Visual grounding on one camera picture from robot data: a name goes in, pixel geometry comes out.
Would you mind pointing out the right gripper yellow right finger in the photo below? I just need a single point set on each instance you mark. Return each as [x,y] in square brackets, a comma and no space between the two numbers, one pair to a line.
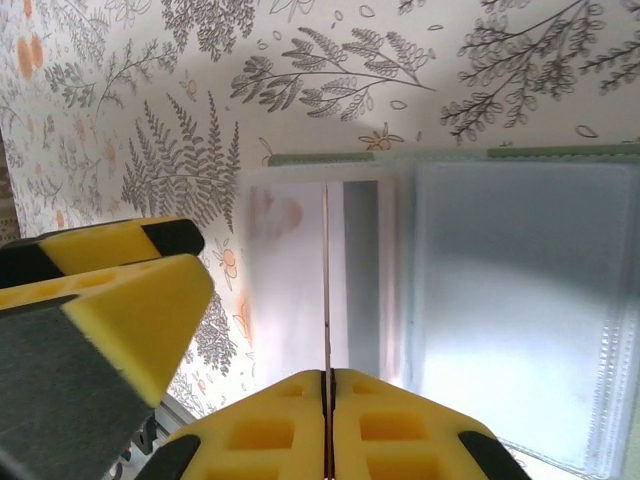
[400,440]

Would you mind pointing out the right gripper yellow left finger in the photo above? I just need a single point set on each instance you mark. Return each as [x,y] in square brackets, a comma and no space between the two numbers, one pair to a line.
[260,440]

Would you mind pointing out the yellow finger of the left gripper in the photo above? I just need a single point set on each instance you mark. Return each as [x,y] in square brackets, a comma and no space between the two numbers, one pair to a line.
[125,320]
[125,242]

